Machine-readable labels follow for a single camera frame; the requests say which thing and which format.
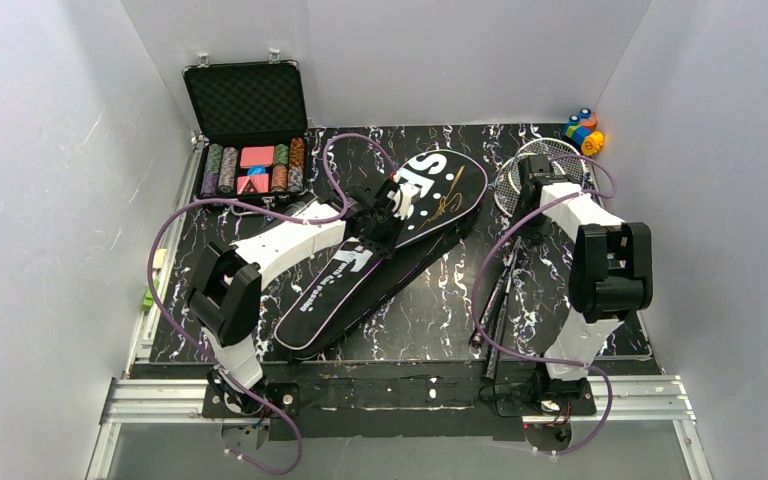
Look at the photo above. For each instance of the aluminium rail frame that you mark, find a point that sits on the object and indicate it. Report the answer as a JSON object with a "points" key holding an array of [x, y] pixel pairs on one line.
{"points": [[165, 423]]}

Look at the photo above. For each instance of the beige clip on rail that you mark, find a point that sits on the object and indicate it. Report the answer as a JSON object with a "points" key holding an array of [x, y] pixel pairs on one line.
{"points": [[158, 259]]}

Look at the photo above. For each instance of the black racket bag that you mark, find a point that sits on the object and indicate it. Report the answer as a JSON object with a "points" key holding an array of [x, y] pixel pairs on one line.
{"points": [[364, 273]]}

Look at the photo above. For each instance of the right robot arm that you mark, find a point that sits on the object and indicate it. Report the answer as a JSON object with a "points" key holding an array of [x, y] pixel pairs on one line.
{"points": [[610, 277]]}

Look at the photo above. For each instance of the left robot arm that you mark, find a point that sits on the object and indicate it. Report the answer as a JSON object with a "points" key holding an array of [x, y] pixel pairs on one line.
{"points": [[227, 284]]}

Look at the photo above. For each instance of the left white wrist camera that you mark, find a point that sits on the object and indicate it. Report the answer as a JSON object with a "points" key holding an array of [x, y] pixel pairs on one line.
{"points": [[404, 198]]}

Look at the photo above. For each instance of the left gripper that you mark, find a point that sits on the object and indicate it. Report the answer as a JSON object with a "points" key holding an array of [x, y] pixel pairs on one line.
{"points": [[376, 234]]}

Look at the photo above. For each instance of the black poker chip case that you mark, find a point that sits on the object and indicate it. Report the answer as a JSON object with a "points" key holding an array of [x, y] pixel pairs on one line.
{"points": [[253, 120]]}

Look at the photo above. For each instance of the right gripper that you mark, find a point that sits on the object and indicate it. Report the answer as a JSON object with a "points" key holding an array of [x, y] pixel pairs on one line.
{"points": [[526, 204]]}

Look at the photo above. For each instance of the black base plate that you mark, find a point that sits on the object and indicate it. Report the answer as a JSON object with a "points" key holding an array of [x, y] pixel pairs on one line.
{"points": [[389, 399]]}

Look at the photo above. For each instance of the colourful toy blocks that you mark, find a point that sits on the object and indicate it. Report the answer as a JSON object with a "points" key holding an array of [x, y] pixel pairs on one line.
{"points": [[581, 131]]}

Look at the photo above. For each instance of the green clip on rail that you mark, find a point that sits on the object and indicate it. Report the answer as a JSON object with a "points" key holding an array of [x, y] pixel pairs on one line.
{"points": [[148, 298]]}

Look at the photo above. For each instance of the white badminton racket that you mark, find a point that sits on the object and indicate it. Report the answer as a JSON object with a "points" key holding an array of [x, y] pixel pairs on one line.
{"points": [[565, 160], [500, 311]]}

